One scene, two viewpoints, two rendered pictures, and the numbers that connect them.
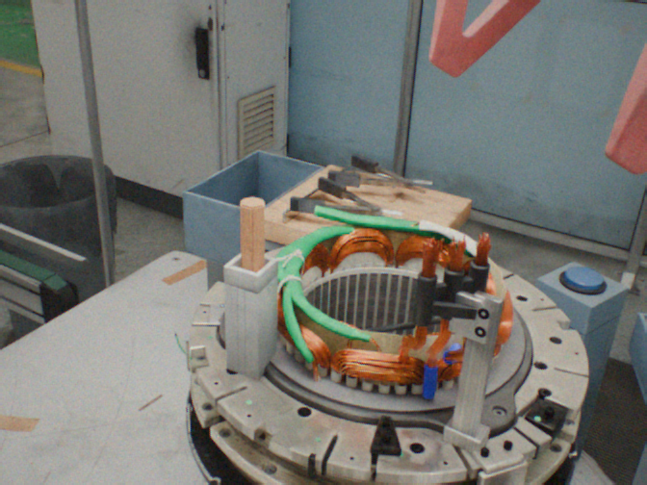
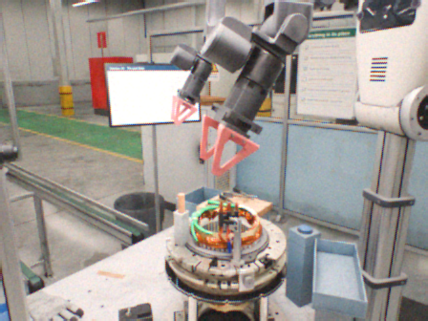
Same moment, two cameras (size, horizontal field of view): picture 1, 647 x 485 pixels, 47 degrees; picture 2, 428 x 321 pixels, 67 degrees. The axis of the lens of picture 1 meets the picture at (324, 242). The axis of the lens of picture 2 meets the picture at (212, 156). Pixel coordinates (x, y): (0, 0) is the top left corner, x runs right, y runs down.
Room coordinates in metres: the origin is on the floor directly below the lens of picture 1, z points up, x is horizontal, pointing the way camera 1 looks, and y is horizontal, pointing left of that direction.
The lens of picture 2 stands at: (-0.29, -0.16, 1.53)
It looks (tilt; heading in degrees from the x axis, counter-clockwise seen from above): 15 degrees down; 10
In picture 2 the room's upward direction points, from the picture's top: straight up
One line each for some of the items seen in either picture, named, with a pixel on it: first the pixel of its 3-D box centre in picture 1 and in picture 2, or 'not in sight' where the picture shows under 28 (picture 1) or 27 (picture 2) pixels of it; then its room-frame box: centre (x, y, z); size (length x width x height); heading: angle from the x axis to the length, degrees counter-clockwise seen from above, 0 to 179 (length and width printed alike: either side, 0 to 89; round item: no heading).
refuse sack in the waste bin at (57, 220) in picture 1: (53, 233); (140, 221); (1.92, 0.81, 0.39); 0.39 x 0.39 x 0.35
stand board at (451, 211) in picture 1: (366, 216); (234, 207); (0.79, -0.05, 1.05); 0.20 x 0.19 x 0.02; 63
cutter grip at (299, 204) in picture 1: (307, 205); not in sight; (0.74, 0.02, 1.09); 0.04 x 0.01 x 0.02; 78
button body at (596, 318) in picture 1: (559, 374); (302, 266); (0.70, -0.28, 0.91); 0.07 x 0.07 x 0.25; 40
